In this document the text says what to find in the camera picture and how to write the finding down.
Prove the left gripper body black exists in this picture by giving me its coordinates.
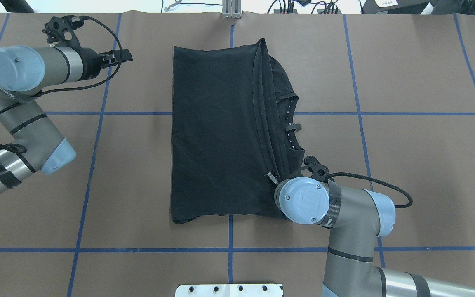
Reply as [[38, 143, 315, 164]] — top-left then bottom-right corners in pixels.
[[82, 49, 105, 78]]

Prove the black t-shirt with logo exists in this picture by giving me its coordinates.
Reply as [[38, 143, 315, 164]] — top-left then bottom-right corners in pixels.
[[170, 38, 305, 224]]

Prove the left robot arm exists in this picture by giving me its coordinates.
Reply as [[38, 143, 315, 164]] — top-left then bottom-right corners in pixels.
[[0, 45, 133, 194]]

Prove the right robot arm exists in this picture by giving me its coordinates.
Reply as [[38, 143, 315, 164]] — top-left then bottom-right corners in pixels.
[[266, 170, 475, 297]]

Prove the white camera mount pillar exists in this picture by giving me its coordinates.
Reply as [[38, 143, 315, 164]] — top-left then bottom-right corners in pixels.
[[175, 283, 284, 297]]

